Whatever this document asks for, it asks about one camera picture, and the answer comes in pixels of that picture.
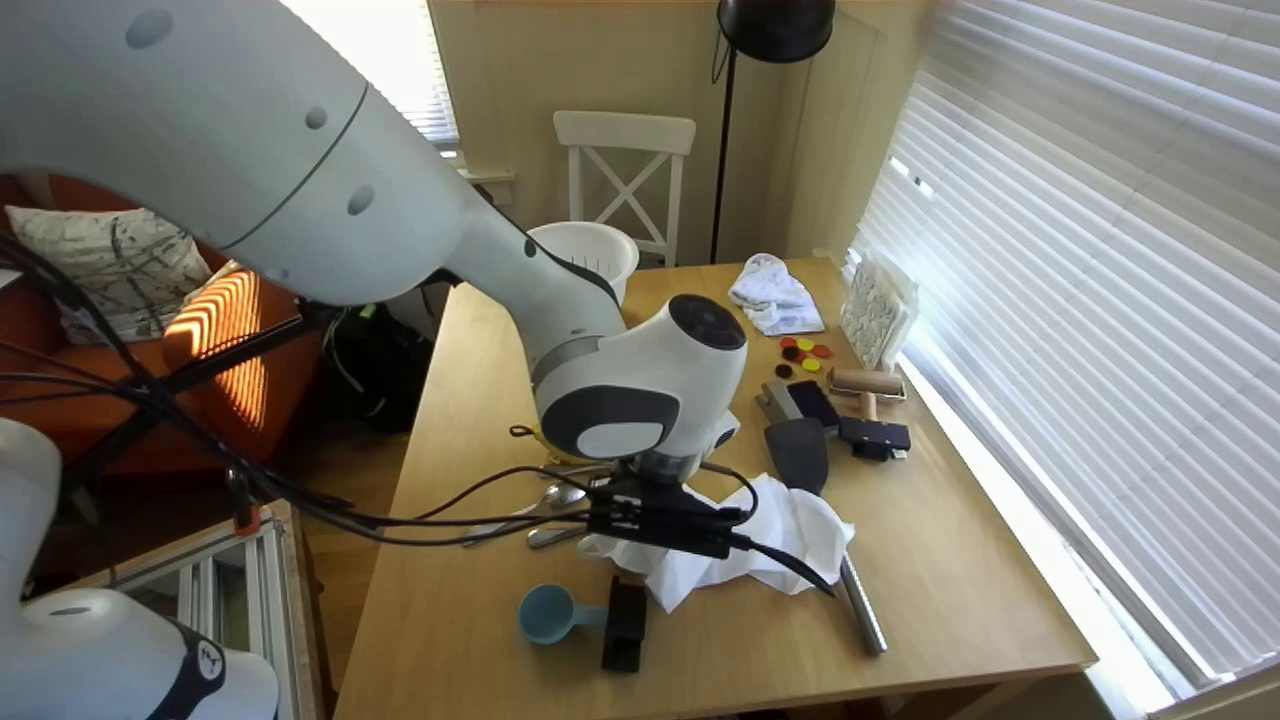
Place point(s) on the white window blinds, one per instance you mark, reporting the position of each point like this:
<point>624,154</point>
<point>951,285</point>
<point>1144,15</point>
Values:
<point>1095,266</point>

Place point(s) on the wooden roller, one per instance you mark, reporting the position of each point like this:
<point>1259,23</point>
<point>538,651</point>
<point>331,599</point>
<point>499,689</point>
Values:
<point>864,383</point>

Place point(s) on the white crumpled bag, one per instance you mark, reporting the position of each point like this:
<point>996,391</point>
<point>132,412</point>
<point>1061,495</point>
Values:
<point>775,291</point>

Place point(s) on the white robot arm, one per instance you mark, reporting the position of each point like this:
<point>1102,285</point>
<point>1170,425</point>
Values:
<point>265,161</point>

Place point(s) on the black rectangular block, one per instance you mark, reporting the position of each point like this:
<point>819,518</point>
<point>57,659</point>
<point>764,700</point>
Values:
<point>624,625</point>

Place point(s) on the grey metal cylinder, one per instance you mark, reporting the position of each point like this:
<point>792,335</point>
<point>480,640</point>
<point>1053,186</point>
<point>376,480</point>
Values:
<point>864,610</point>

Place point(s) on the black disc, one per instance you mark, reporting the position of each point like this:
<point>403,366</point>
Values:
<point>785,368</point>

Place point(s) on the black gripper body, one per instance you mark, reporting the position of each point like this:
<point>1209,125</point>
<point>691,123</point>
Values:
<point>654,512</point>

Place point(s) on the white wooden rack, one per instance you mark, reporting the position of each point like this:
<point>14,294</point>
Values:
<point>265,602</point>

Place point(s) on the black bag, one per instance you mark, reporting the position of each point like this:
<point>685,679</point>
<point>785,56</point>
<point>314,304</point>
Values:
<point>380,366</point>

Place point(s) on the small black tool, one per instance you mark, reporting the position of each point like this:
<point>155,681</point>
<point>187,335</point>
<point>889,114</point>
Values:
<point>876,439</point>

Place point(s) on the silver spoon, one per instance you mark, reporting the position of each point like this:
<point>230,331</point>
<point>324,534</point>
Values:
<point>561,499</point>

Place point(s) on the blue plastic measuring cup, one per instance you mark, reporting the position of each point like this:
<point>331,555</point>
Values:
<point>546,617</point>

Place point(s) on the grey patterned pillow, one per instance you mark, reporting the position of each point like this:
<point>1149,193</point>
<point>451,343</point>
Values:
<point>106,273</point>

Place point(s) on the black floor lamp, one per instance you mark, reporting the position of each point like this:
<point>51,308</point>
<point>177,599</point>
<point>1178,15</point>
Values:
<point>775,27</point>

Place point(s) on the yellow disc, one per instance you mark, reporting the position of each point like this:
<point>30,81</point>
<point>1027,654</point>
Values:
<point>811,366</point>
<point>811,347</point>

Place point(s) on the black rectangular device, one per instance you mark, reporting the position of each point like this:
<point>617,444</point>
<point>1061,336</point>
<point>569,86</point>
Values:
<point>814,401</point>

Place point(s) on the white wooden chair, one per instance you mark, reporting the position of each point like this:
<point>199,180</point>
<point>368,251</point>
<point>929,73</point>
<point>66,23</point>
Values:
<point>624,134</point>

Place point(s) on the white paper towel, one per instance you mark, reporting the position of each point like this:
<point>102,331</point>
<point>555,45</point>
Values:
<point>785,527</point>

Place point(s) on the orange sofa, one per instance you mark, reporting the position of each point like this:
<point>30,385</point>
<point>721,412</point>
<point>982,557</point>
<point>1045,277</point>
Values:
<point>53,395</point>

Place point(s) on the dark grey cup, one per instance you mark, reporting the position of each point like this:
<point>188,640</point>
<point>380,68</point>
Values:
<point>798,456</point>

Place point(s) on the orange chevron cushion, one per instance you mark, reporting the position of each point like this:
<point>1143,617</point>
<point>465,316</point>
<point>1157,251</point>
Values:
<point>222,316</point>

